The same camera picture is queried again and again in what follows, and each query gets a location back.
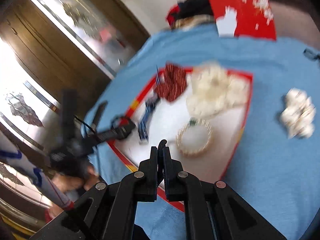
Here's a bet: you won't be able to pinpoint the white dotted scrunchie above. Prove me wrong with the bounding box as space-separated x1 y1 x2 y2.
280 88 316 139

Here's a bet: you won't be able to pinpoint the red jewelry box tray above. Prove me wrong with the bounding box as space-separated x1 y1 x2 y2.
107 67 254 213

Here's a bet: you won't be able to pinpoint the person's left hand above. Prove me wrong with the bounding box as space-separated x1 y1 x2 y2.
52 166 100 193

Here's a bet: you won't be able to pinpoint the dark red dotted scrunchie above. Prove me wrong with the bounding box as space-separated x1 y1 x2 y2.
155 63 187 102

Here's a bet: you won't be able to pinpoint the wooden glass door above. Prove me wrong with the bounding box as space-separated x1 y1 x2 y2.
0 0 151 120

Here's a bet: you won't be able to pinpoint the blue towel cloth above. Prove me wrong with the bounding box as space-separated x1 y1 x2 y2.
99 24 319 239

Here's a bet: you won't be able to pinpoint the cream organza dotted scrunchie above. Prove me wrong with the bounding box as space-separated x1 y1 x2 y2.
186 62 250 119

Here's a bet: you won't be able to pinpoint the pile of dark clothes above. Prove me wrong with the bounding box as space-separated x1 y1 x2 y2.
166 0 214 29

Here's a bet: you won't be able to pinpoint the red box lid with cat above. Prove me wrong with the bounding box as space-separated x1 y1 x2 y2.
209 0 277 41

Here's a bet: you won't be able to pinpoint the black scissors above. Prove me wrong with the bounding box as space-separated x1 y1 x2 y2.
303 48 320 65

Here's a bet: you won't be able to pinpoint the white pearl bracelet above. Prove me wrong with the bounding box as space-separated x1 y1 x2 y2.
176 119 214 158

